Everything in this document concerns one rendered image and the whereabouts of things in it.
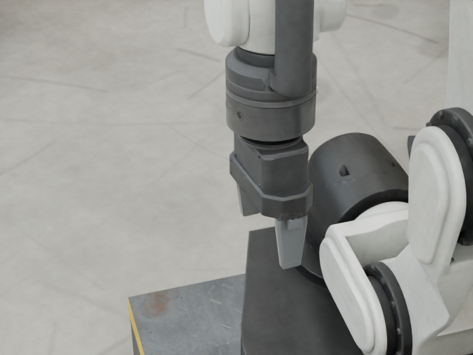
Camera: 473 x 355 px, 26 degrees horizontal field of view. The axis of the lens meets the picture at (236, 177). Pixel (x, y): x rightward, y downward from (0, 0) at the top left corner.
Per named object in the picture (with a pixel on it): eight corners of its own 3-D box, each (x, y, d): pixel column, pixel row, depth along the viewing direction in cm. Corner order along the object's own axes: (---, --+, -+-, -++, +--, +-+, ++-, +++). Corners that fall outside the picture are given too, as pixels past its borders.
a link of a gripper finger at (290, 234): (274, 267, 104) (274, 215, 101) (303, 260, 105) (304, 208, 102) (280, 275, 103) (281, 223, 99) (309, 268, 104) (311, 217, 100)
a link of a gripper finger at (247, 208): (265, 211, 113) (265, 163, 110) (238, 218, 112) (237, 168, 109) (259, 204, 114) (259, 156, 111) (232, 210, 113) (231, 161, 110)
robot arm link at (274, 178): (207, 168, 109) (204, 65, 103) (289, 151, 112) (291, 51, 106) (251, 229, 99) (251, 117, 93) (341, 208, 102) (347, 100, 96)
